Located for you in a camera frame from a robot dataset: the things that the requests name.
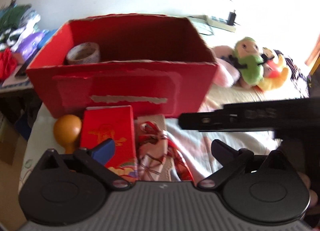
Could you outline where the black charger adapter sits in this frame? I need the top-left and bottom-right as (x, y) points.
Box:
(227, 10), (236, 26)

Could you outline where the yellow red plush toy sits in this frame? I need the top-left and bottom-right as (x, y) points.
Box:
(257, 47), (292, 92)

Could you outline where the white power strip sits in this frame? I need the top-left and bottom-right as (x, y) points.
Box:
(187, 15), (236, 32)

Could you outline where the large red cardboard box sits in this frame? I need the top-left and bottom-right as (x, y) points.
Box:
(26, 14), (217, 118)

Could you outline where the pink plush toy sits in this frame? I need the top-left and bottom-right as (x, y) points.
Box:
(211, 46), (240, 88)

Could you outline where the person's hand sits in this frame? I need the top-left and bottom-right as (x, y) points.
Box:
(298, 172), (319, 215)

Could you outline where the green plush toy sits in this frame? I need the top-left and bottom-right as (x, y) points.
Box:
(229, 37), (265, 88)

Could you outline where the orange wooden gourd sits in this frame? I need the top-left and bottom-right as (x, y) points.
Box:
(53, 114), (82, 154)

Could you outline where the cartoon print bed sheet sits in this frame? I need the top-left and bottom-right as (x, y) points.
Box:
(20, 83), (300, 184)

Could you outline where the pile of clothes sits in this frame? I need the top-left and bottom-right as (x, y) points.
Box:
(1, 0), (57, 83)

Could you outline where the patterned scarf beige pouch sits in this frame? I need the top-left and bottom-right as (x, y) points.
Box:
(136, 115), (194, 182)

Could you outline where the small red gift box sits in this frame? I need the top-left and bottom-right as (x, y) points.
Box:
(80, 106), (138, 182)

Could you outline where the packing tape roll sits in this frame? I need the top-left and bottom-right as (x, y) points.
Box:
(66, 42), (100, 65)

